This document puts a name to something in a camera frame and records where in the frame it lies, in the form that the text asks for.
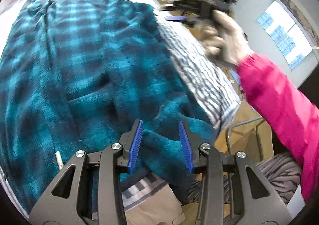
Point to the white gloved right hand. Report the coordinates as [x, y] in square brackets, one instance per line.
[224, 40]

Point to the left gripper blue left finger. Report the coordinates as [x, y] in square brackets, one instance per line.
[131, 142]

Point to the pink sleeved right forearm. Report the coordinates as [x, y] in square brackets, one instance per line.
[292, 116]

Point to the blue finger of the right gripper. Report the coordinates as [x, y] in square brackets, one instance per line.
[176, 18]

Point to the striped grey white bed sheet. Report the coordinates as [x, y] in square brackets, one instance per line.
[208, 83]

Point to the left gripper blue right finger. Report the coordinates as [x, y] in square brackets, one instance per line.
[190, 144]

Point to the teal plaid fleece shirt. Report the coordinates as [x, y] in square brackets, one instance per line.
[75, 75]

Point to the window with city view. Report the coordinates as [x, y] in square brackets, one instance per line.
[286, 34]

